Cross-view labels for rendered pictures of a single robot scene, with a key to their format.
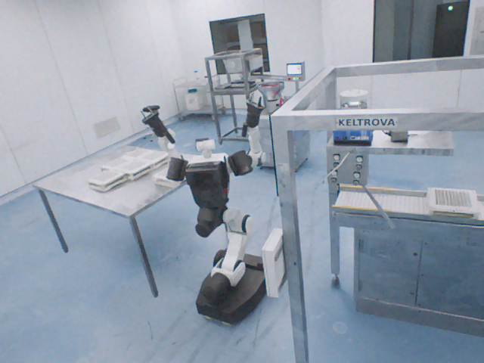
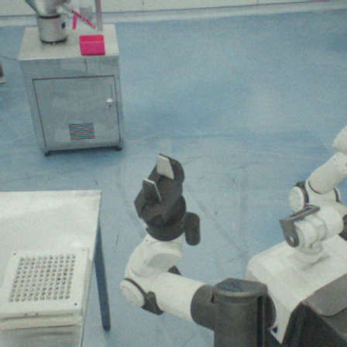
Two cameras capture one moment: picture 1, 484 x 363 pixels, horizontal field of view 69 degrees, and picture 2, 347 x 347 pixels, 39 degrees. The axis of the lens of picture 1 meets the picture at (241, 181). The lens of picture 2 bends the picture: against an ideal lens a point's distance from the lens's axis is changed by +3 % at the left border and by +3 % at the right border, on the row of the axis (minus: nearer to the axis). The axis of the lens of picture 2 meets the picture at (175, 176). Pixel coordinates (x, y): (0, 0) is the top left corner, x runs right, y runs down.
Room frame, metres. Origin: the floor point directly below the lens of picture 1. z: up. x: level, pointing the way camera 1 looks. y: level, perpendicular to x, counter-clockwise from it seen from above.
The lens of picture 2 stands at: (1.75, 0.94, 2.03)
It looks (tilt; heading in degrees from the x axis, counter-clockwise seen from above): 37 degrees down; 319
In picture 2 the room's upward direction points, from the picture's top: straight up
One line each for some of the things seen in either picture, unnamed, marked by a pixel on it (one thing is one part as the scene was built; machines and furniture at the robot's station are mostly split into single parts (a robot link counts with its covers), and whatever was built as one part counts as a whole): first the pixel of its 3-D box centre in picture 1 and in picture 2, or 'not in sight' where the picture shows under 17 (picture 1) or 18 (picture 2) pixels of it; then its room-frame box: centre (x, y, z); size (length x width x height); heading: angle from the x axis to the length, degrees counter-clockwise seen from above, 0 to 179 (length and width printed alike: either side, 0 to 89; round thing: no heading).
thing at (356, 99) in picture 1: (353, 106); not in sight; (1.89, -0.68, 1.48); 0.15 x 0.15 x 0.19
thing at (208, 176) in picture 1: (209, 179); (317, 311); (2.10, 0.20, 1.08); 0.34 x 0.30 x 0.36; 82
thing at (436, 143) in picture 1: (387, 138); not in sight; (1.85, -0.86, 1.28); 0.62 x 0.38 x 0.04; 63
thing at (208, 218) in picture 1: (212, 215); not in sight; (2.08, 0.23, 0.81); 0.28 x 0.13 x 0.18; 149
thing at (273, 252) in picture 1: (277, 262); not in sight; (1.27, -0.11, 1.00); 0.17 x 0.06 x 0.26; 153
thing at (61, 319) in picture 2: (172, 178); (46, 290); (2.78, 0.57, 0.84); 0.24 x 0.24 x 0.02; 52
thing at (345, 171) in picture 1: (347, 164); not in sight; (1.82, -0.62, 1.17); 0.22 x 0.11 x 0.20; 63
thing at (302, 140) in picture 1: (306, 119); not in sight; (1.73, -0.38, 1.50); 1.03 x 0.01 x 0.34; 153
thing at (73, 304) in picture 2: (172, 173); (44, 280); (2.78, 0.57, 0.88); 0.25 x 0.24 x 0.02; 142
